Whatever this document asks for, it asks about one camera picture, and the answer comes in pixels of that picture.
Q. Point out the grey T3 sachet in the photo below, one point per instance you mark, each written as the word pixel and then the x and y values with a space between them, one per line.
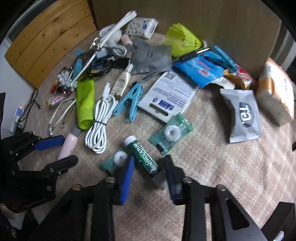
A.
pixel 246 122

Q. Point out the small cream lotion tube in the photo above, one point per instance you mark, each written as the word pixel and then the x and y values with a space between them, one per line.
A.
pixel 121 83

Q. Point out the grey cloth pouch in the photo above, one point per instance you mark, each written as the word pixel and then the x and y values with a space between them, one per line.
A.
pixel 147 58

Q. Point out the lime green tube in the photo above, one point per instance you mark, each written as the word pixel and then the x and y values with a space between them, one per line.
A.
pixel 85 102

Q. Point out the green Mentholatum lip balm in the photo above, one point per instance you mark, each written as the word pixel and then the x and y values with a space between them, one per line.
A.
pixel 146 161

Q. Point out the blue snack packet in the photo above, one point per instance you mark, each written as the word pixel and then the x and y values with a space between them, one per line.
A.
pixel 206 69

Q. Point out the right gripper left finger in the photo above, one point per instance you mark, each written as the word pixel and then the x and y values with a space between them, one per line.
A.
pixel 124 180

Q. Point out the green mint candy packet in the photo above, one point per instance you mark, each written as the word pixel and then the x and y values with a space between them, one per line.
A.
pixel 117 160

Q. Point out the red white candy wrapper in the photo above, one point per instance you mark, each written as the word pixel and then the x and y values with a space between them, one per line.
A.
pixel 56 99

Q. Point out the cardboard parcel box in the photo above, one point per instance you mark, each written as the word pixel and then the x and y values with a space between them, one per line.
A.
pixel 275 93

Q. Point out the orange snack packet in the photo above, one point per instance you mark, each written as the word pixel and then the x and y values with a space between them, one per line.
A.
pixel 240 77

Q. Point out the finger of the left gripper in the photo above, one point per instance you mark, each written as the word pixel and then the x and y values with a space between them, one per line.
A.
pixel 61 166
pixel 50 142

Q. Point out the white power strip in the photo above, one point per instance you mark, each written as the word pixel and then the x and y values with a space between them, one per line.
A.
pixel 17 114

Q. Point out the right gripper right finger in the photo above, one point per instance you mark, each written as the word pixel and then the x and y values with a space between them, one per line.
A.
pixel 174 176

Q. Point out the patterned tissue pack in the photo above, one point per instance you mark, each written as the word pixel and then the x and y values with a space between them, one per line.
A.
pixel 141 27

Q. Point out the white bead cluster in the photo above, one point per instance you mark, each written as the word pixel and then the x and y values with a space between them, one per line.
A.
pixel 66 81

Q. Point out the pink bottle grey cap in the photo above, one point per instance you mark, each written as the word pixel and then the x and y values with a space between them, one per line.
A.
pixel 69 143

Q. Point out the white blue label card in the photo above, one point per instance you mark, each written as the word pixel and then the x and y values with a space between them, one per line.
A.
pixel 170 95

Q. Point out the black pen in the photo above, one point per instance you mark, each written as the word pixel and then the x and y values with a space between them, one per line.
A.
pixel 180 59

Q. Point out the wooden board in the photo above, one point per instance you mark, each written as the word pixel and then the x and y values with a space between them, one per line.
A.
pixel 48 38

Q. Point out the blue plastic clothespin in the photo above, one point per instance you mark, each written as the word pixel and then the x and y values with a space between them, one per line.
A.
pixel 131 99

